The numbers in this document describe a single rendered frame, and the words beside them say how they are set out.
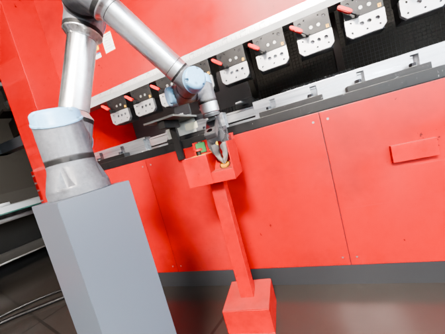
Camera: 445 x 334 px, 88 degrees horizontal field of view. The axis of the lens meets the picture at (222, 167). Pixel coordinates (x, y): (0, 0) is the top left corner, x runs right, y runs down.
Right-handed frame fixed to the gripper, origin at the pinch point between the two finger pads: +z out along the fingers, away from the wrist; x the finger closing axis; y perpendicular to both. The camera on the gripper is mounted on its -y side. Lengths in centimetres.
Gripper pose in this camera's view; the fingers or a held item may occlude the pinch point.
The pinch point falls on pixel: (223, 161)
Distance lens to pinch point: 95.8
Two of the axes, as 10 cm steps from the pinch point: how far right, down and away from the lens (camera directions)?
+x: -9.3, 2.2, 2.8
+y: 2.2, -2.5, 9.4
